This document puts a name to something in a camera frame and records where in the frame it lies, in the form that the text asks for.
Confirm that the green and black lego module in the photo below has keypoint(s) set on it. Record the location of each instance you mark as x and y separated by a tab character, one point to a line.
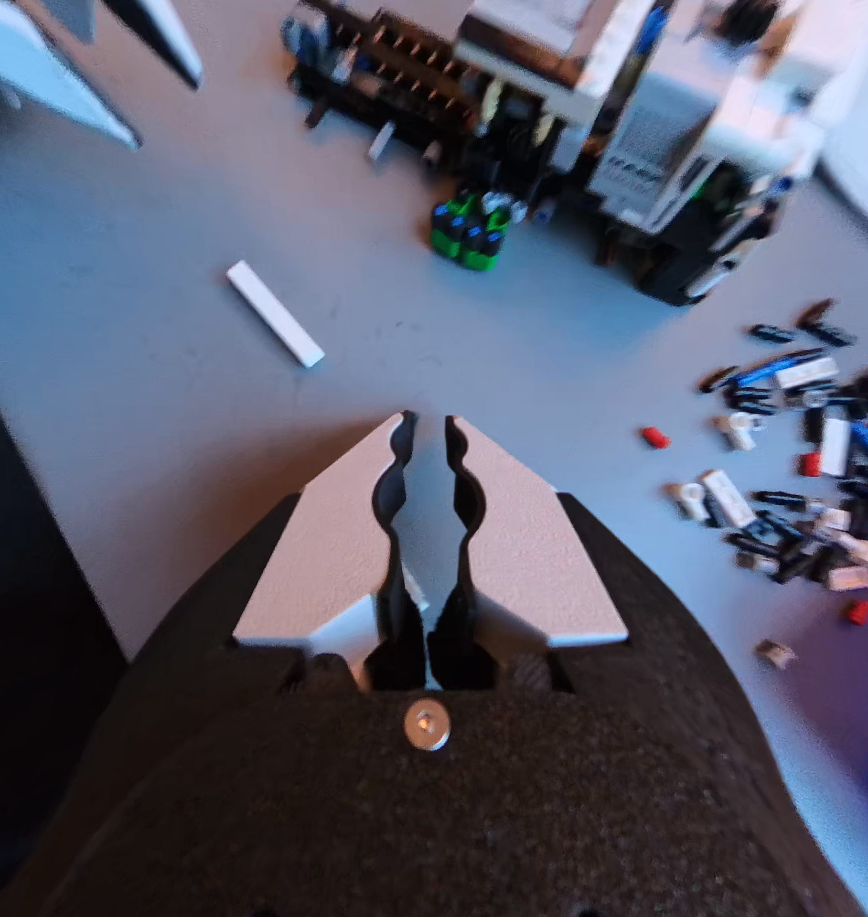
469	233

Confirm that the small grey lego cylinder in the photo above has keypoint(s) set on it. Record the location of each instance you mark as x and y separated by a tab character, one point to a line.
431	154

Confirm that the black and white lego truck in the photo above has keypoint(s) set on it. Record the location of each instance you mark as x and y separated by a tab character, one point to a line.
649	143

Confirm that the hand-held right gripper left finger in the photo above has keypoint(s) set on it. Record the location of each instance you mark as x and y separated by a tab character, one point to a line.
319	544

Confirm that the pile of loose lego pieces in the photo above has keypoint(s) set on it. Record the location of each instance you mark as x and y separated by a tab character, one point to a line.
785	534

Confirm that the small red lego piece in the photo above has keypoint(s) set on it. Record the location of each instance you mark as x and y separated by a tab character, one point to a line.
656	438
859	612
809	464

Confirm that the white flat lego tile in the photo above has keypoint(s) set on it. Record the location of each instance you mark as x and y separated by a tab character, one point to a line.
727	498

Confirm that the short white lego piece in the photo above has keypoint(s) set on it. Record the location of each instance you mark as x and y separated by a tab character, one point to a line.
381	141

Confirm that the long white lego beam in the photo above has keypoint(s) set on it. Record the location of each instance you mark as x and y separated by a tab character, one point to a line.
276	315

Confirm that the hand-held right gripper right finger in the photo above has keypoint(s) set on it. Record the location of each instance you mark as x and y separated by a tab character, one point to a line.
534	551

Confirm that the white lego connector piece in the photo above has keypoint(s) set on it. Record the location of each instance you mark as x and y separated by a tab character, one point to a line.
740	431
689	500

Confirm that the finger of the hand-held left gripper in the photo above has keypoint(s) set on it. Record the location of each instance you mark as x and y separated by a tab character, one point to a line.
158	36
39	64

